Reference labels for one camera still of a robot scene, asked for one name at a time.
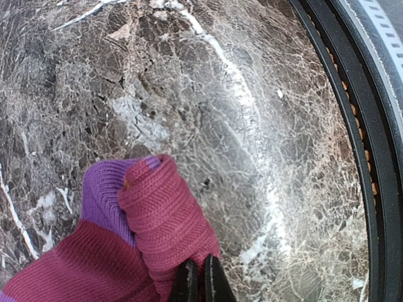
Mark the maroon striped sock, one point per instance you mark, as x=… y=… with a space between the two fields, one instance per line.
x=139 y=222

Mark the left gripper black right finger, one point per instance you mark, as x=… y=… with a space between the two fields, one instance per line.
x=217 y=288

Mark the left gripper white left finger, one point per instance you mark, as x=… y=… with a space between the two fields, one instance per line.
x=185 y=287

